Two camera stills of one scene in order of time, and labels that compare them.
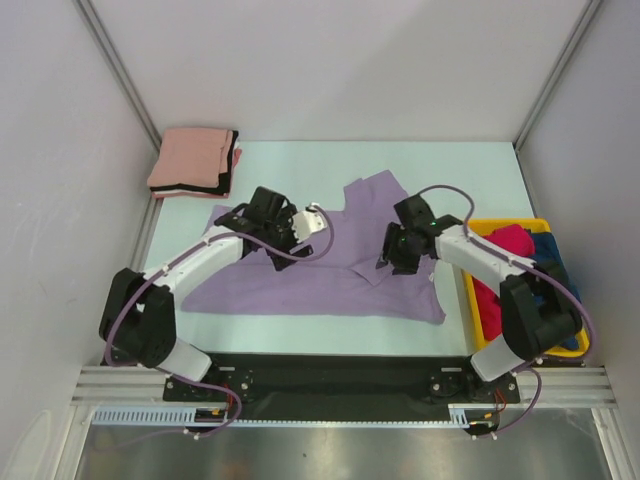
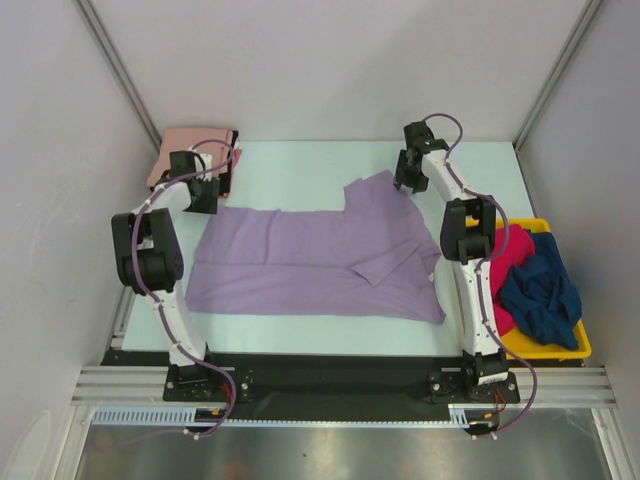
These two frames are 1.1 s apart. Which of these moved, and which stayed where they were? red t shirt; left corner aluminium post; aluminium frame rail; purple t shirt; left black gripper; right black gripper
Moved: left black gripper; right black gripper
Stayed: red t shirt; aluminium frame rail; purple t shirt; left corner aluminium post
